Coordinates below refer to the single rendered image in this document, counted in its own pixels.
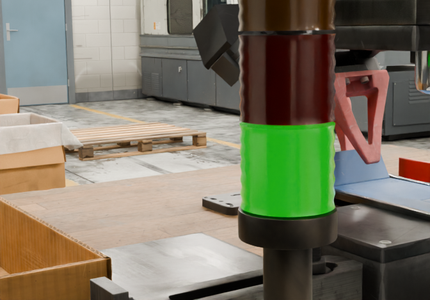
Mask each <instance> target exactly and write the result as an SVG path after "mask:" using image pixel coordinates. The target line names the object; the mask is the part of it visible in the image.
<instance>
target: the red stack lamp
mask: <svg viewBox="0 0 430 300"><path fill-rule="evenodd" d="M335 35H336V33H291V34H257V35H238V36H239V40H240V44H239V54H240V59H239V68H240V74H239V81H240V84H241V85H240V88H239V95H240V98H241V100H240V103H239V109H240V111H241V115H240V118H239V121H240V122H244V123H251V124H257V125H314V124H321V123H329V122H333V121H335V120H336V119H335V114H334V110H335V106H336V105H335V100H334V96H335V92H336V90H335V85H334V82H335V78H336V75H335V71H334V68H335V64H336V61H335V57H334V54H335V50H336V47H335V42H334V40H335Z"/></svg>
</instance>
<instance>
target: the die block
mask: <svg viewBox="0 0 430 300"><path fill-rule="evenodd" d="M324 255H331V256H339V257H346V258H350V259H352V260H356V261H357V262H361V263H363V296H362V300H430V253H425V254H422V255H417V256H414V257H409V258H403V259H400V260H395V261H392V262H387V263H384V264H382V263H379V262H376V261H373V260H370V259H368V258H365V257H361V256H359V255H355V254H353V253H350V252H347V251H344V250H341V249H338V248H335V247H333V246H329V245H326V246H321V256H324Z"/></svg>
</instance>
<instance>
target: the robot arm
mask: <svg viewBox="0 0 430 300"><path fill-rule="evenodd" d="M239 10H240V9H239V5H238V4H215V5H214V6H213V7H212V8H211V10H210V11H209V12H208V13H207V14H206V16H205V17H204V18H203V19H202V20H201V21H200V22H199V23H198V25H197V26H196V27H195V28H194V30H192V32H193V35H194V38H195V41H196V44H197V47H198V50H199V53H200V57H201V59H202V63H203V65H204V67H205V68H206V69H207V70H208V69H210V68H211V69H212V70H213V71H215V73H217V74H218V75H219V76H220V77H221V78H222V79H223V80H224V81H225V82H226V83H227V84H228V85H229V86H231V87H232V86H233V85H234V84H235V83H236V82H237V81H238V80H239V74H240V68H239V59H240V54H239V44H240V40H239V36H238V35H257V34H291V33H312V30H306V31H238V30H239V25H240V23H239V18H238V14H239ZM379 52H382V51H373V50H349V49H336V50H335V54H334V57H335V61H336V64H335V68H334V71H335V75H336V78H335V82H334V85H335V90H336V92H335V96H334V100H335V105H336V106H335V110H334V114H335V119H336V120H335V121H333V122H335V130H336V133H337V137H338V140H339V143H340V148H341V151H344V150H354V149H355V150H356V151H357V153H358V154H359V156H360V157H361V158H362V160H363V161H364V163H365V164H374V163H377V162H379V161H380V157H381V130H382V122H383V114H384V109H385V102H386V94H387V89H388V82H389V75H388V72H387V70H381V69H380V67H379V64H378V61H377V59H376V57H375V55H376V54H378V53H379ZM363 95H364V96H366V97H367V110H368V143H367V142H366V140H365V138H364V136H363V134H362V133H361V131H360V129H359V127H358V125H357V123H356V120H355V118H354V115H353V112H352V109H351V101H350V97H357V96H363ZM241 200H242V199H241V194H240V191H239V192H234V193H226V194H217V195H213V196H205V197H203V198H202V206H203V207H205V208H208V209H211V210H214V211H216V212H220V213H222V214H226V215H229V216H235V215H238V208H239V207H240V205H241Z"/></svg>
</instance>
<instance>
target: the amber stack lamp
mask: <svg viewBox="0 0 430 300"><path fill-rule="evenodd" d="M335 3H336V0H238V5H239V9H240V10H239V14H238V18H239V23H240V25H239V30H238V31H306V30H332V29H336V27H335V17H336V13H335Z"/></svg>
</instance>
